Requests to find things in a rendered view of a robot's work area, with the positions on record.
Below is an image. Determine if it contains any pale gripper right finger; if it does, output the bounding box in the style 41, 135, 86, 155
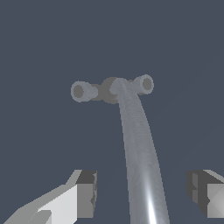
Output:
185, 169, 224, 220

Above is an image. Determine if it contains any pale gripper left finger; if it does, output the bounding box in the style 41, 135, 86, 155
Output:
3, 169, 98, 224

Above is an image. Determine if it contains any grey faucet base body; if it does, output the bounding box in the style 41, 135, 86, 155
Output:
92, 76, 140, 105

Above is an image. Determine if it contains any grey round faucet handle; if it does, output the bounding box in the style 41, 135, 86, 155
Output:
70, 80, 99, 103
132, 73, 155, 96

